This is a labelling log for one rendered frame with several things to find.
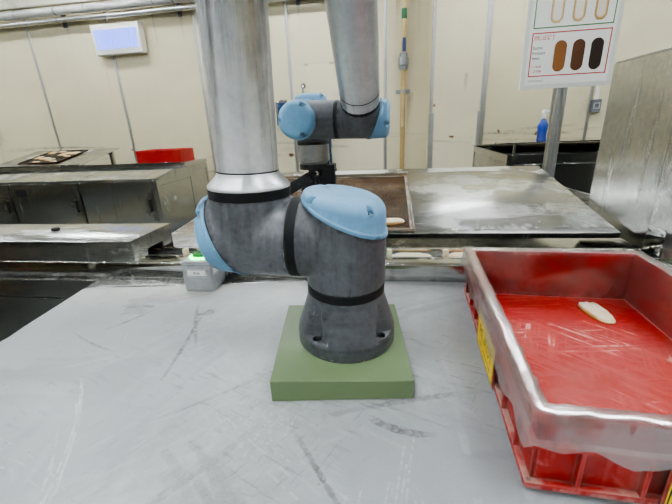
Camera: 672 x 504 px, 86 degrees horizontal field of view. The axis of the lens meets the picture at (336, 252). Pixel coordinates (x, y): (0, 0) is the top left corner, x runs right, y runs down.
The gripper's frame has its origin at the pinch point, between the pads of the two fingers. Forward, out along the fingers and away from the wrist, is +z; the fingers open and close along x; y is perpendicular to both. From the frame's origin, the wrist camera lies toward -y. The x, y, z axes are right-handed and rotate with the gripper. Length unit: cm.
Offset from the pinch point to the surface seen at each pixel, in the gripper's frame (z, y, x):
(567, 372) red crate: 7, 46, -41
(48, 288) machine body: 11, -73, -9
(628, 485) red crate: 5, 43, -60
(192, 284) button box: 5.4, -25.3, -16.3
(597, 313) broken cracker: 6, 57, -24
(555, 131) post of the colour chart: -23, 87, 78
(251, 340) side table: 7.1, -4.0, -35.4
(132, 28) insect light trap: -145, -276, 360
